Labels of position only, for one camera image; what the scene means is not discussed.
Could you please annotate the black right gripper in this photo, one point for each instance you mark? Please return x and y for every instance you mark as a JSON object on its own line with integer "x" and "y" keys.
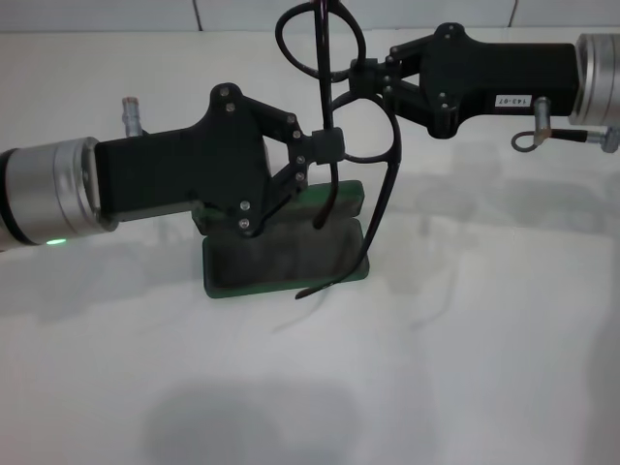
{"x": 484, "y": 77}

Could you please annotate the black glasses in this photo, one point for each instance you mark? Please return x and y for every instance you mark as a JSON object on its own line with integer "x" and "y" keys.
{"x": 325, "y": 97}

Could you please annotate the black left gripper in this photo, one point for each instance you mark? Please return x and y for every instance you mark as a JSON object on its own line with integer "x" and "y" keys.
{"x": 194, "y": 164}

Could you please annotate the green glasses case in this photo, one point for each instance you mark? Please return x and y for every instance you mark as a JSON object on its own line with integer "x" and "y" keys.
{"x": 290, "y": 261}

